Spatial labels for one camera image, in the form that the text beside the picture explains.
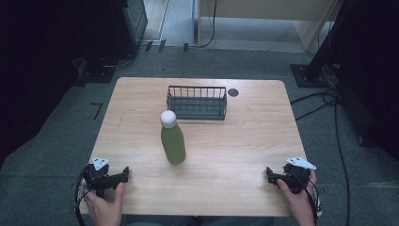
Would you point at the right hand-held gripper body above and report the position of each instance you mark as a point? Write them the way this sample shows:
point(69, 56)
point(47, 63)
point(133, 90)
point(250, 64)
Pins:
point(296, 175)

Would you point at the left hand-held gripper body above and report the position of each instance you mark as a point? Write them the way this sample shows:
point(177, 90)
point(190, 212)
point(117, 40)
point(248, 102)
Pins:
point(98, 175)

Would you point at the person's left hand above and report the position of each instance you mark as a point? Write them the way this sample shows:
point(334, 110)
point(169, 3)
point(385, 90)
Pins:
point(105, 209)

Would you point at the person's right hand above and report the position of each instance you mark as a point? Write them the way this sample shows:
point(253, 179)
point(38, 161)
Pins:
point(301, 204)

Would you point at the green bottle with white cap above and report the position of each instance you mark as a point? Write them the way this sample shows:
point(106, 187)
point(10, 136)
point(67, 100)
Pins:
point(172, 141)

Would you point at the round black table grommet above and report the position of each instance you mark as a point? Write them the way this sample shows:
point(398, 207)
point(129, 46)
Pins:
point(233, 92)

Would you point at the dark stand base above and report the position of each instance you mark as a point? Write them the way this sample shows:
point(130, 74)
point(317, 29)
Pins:
point(97, 74)

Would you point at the black curtain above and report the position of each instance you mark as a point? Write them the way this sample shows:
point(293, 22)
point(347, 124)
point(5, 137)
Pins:
point(373, 78)
point(37, 62)

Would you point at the dark cabinet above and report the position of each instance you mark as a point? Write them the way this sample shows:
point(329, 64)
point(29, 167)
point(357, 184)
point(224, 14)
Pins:
point(135, 22)

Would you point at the light wooden furniture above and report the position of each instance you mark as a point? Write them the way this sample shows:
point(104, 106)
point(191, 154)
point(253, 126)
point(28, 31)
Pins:
point(269, 12)

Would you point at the black stand with base plate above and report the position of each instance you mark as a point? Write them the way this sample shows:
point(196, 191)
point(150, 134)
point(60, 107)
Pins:
point(313, 75)

